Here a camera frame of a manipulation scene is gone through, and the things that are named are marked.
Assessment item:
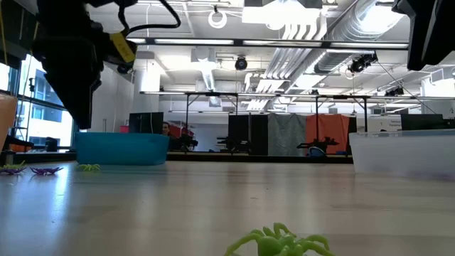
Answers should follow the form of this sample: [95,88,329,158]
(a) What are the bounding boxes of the clear plastic bin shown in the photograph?
[348,128,455,178]

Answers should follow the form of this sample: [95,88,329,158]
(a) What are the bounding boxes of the white printed box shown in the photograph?
[368,115,402,133]

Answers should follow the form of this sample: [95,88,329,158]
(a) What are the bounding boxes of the silver air duct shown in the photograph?
[314,0,406,74]

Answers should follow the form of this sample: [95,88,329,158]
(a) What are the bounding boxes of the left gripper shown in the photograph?
[33,21,138,131]

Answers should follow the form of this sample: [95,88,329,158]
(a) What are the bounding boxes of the orange object by window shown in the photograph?
[6,142,35,153]

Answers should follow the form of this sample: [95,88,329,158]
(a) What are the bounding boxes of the orange cloth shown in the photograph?
[305,113,351,156]

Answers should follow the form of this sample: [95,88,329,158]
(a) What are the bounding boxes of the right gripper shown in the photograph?
[392,0,455,71]

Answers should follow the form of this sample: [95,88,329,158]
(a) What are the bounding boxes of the purple plastic spider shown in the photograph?
[29,166,64,176]
[0,166,28,176]

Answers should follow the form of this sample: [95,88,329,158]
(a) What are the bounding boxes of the black aluminium table frame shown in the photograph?
[0,151,355,164]

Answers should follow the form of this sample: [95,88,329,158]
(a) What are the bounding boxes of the teal plastic bin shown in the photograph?
[74,132,171,166]

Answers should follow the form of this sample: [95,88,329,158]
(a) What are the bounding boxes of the green plastic spider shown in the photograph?
[75,163,102,172]
[0,160,28,170]
[223,223,337,256]

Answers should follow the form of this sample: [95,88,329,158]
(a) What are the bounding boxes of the white ceiling pipes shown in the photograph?
[245,48,321,112]

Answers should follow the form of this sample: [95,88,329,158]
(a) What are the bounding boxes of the white cable coil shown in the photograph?
[208,9,228,30]

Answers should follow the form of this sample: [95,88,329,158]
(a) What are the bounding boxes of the large window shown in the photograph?
[0,53,75,154]

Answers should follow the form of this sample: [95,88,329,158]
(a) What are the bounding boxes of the red cover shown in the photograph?
[170,123,195,139]

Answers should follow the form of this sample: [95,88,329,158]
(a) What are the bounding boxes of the black background robot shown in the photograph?
[166,133,199,153]
[296,137,341,154]

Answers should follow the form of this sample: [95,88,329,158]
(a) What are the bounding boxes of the wide black monitor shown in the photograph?
[400,113,455,131]

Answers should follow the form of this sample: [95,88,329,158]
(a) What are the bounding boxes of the overhead light bar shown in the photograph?
[126,35,410,50]

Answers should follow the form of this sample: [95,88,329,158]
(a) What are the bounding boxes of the grey cloth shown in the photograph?
[267,113,307,156]

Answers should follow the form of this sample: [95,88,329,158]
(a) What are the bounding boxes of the black ceiling camera cluster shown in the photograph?
[347,52,379,75]

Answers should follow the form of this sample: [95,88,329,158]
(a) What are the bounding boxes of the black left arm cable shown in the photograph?
[116,0,182,35]

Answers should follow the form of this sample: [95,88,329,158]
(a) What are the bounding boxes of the black background table frame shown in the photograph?
[139,90,240,131]
[301,94,373,133]

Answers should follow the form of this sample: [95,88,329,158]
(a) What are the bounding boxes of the yellow label tag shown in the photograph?
[109,31,138,64]

